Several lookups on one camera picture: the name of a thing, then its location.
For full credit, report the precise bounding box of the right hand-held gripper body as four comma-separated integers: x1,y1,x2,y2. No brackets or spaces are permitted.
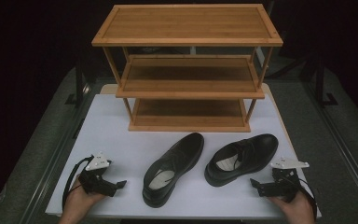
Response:
258,157,310,203

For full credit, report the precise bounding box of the wooden three-tier shoe rack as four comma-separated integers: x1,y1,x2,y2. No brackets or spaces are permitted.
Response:
91,3,284,133

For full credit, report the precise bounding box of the metal table frame rail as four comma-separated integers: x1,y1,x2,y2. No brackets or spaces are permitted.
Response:
20,82,91,224
302,82,358,206

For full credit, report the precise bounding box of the person's right hand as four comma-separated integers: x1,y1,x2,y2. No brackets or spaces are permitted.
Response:
268,189,316,224

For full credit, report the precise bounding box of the black leather shoe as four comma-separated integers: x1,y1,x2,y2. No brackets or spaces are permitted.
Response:
203,133,280,188
142,132,205,209

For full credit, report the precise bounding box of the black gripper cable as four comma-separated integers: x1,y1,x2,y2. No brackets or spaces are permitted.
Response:
297,177,319,220
62,155,95,209

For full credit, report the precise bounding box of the black metal stand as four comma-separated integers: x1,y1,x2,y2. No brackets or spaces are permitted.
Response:
313,59,339,108
64,57,90,107

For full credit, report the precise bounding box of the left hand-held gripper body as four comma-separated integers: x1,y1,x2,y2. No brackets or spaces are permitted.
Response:
77,151,117,198

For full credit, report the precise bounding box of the person's left hand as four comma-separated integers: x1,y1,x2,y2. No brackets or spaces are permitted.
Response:
59,181,106,224

